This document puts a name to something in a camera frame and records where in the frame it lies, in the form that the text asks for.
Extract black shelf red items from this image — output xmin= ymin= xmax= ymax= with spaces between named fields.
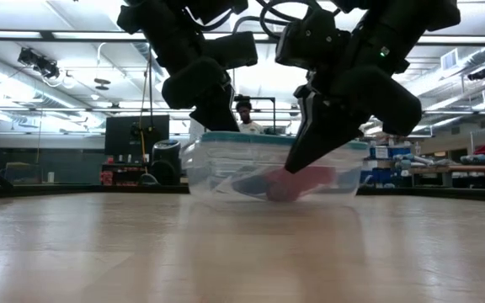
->
xmin=100 ymin=162 xmax=151 ymax=187

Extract black hanging camera rig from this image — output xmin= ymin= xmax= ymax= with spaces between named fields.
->
xmin=17 ymin=46 xmax=61 ymax=80

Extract blue bandage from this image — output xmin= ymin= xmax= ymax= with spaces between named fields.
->
xmin=230 ymin=173 xmax=278 ymax=198

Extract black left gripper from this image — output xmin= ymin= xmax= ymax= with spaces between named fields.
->
xmin=161 ymin=56 xmax=241 ymax=133

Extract black aluminium table frame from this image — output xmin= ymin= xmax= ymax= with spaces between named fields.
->
xmin=0 ymin=162 xmax=485 ymax=204

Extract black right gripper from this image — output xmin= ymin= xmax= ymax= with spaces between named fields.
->
xmin=283 ymin=63 xmax=424 ymax=175

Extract long ceiling light strip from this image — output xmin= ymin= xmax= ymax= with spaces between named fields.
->
xmin=0 ymin=29 xmax=147 ymax=41

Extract white air vent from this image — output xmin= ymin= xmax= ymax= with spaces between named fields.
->
xmin=440 ymin=48 xmax=462 ymax=72

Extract blue storage bin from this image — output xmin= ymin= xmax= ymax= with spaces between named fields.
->
xmin=368 ymin=145 xmax=412 ymax=160

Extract clear zip bag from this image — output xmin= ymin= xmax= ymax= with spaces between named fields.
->
xmin=208 ymin=163 xmax=340 ymax=203

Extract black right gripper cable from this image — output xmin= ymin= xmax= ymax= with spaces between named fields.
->
xmin=232 ymin=0 xmax=326 ymax=41

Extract wooden workbench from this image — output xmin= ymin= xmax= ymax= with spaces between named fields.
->
xmin=408 ymin=163 xmax=485 ymax=189

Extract person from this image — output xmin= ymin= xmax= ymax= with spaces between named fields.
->
xmin=234 ymin=99 xmax=265 ymax=136

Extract black monitor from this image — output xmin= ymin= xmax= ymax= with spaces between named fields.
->
xmin=104 ymin=114 xmax=171 ymax=156

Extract red bandage roll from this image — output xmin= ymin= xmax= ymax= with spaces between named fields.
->
xmin=295 ymin=165 xmax=338 ymax=189

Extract clear lid blue rim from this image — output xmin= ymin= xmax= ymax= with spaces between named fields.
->
xmin=181 ymin=130 xmax=370 ymax=159

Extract clear plastic container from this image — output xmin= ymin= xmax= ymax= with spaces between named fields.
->
xmin=180 ymin=138 xmax=372 ymax=208

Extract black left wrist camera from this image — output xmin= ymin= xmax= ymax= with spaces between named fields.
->
xmin=202 ymin=30 xmax=259 ymax=71

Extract pink bandage roll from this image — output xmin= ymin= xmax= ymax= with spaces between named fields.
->
xmin=264 ymin=167 xmax=307 ymax=203

